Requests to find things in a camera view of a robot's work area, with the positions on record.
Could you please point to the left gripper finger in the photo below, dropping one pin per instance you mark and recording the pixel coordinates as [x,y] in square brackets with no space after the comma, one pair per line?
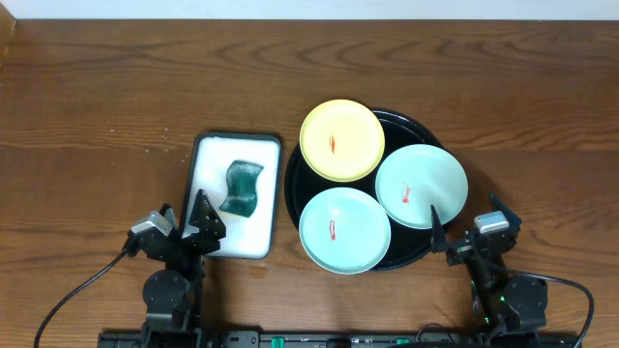
[167,212]
[204,216]

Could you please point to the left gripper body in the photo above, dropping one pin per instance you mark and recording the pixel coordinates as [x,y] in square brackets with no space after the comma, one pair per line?
[183,243]

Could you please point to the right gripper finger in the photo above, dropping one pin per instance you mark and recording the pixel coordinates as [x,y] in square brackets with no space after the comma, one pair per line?
[498,206]
[438,237]

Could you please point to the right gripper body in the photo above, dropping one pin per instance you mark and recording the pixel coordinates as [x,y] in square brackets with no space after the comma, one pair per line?
[460,252]

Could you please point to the green scouring sponge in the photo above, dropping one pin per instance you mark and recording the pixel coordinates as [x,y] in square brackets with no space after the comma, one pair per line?
[241,183]

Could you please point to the mint plate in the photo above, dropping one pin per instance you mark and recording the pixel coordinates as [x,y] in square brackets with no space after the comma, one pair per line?
[417,179]
[345,231]

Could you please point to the yellow plate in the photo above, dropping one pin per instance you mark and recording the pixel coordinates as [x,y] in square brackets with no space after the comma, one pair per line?
[342,140]

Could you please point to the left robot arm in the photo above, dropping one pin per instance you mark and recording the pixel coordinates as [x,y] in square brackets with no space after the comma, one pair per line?
[173,295]

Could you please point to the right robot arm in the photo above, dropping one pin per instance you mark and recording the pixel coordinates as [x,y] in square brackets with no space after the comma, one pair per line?
[511,304]

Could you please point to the black round tray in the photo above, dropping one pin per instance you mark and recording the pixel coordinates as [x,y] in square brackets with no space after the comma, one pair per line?
[301,184]

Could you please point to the black rectangular foam tray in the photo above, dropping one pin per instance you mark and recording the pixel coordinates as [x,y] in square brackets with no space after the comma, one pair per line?
[212,153]

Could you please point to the mint plate front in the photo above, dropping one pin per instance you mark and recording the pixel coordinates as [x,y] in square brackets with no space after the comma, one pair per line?
[345,231]

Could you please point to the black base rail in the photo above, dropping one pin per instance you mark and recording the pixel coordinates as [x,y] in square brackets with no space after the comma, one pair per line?
[250,339]

